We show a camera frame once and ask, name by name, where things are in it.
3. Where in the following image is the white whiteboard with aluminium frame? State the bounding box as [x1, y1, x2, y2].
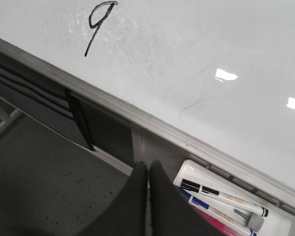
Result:
[0, 0, 295, 209]

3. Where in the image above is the blue capped whiteboard marker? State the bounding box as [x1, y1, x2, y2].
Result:
[176, 186, 257, 236]

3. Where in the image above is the dark cabinet with slats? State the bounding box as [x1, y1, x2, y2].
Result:
[0, 52, 135, 167]

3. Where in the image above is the white plastic marker tray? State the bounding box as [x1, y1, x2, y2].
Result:
[173, 160, 295, 236]

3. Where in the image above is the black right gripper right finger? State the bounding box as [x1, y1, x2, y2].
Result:
[149, 160, 223, 236]

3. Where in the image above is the black capped whiteboard marker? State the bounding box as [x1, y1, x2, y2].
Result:
[180, 178, 269, 217]

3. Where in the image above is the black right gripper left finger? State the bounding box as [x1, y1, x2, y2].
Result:
[78, 161, 148, 236]

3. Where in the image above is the pink red marker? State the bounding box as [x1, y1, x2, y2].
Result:
[193, 206, 240, 236]

